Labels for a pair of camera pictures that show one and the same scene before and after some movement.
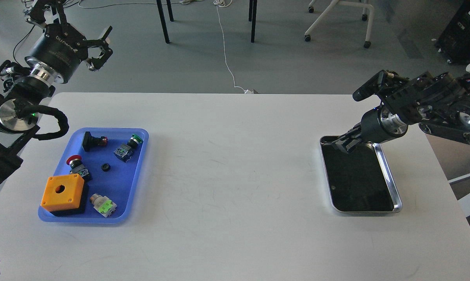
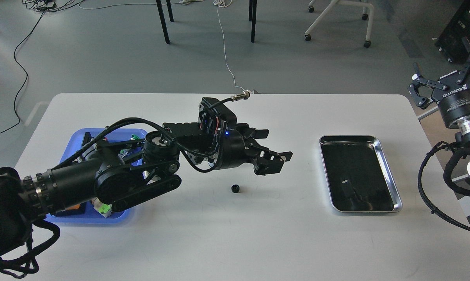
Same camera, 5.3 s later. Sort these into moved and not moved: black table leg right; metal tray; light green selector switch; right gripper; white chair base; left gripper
Moved: left gripper; right gripper
Not moved: white chair base; light green selector switch; black table leg right; metal tray
